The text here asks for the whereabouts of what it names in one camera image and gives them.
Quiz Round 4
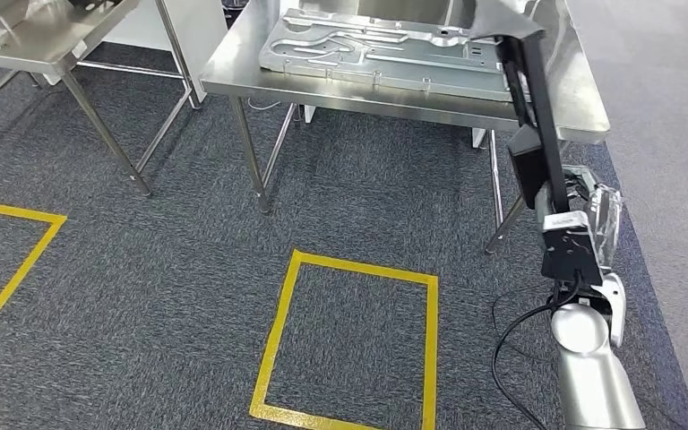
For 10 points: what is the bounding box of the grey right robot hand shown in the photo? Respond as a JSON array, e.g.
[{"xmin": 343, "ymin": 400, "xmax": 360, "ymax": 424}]
[{"xmin": 533, "ymin": 165, "xmax": 624, "ymax": 271}]

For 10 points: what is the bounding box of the black plastic plate bracket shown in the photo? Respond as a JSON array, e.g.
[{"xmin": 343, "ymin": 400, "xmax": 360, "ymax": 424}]
[{"xmin": 469, "ymin": 0, "xmax": 572, "ymax": 213}]

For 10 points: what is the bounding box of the stainless steel workbench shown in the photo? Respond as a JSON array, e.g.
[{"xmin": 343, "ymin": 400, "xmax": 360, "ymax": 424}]
[{"xmin": 200, "ymin": 0, "xmax": 612, "ymax": 256}]

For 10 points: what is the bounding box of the stamped sheet metal panel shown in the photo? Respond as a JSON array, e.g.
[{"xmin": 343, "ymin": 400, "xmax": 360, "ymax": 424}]
[{"xmin": 259, "ymin": 6, "xmax": 514, "ymax": 103}]

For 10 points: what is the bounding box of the white cabinet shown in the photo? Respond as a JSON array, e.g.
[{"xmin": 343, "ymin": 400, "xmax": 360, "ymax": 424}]
[{"xmin": 103, "ymin": 0, "xmax": 230, "ymax": 103}]

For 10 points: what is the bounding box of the black object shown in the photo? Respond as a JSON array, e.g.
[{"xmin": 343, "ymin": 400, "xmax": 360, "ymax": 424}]
[{"xmin": 67, "ymin": 0, "xmax": 125, "ymax": 13}]

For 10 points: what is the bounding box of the yellow floor tape square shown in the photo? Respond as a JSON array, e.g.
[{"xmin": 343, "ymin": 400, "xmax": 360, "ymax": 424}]
[{"xmin": 0, "ymin": 198, "xmax": 67, "ymax": 356}]

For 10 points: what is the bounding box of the stainless steel table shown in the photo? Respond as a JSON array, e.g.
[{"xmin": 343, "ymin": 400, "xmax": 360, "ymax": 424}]
[{"xmin": 0, "ymin": 0, "xmax": 202, "ymax": 198}]

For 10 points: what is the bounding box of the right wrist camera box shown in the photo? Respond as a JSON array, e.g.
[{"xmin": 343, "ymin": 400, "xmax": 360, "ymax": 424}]
[{"xmin": 539, "ymin": 211, "xmax": 605, "ymax": 288}]

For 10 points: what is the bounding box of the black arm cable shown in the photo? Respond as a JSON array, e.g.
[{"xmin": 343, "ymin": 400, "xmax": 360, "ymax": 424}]
[{"xmin": 491, "ymin": 279, "xmax": 586, "ymax": 430}]

